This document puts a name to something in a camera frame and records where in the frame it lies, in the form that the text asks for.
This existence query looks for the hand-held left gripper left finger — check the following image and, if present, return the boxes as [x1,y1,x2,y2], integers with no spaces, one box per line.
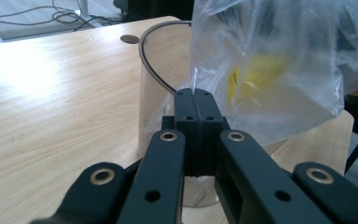
[161,87,201,177]

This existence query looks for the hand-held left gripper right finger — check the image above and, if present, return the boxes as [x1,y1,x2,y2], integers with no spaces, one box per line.
[193,88,231,178]

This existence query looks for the clear plastic bag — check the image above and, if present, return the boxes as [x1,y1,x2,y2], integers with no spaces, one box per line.
[188,0,358,147]

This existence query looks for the round black table grommet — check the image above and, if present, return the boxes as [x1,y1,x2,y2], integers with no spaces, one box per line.
[119,34,141,45]

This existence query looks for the black stand base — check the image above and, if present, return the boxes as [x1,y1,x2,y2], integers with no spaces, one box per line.
[113,0,198,22]

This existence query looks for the tangled black floor cables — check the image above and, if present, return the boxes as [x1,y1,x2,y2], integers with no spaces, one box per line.
[0,0,123,33]

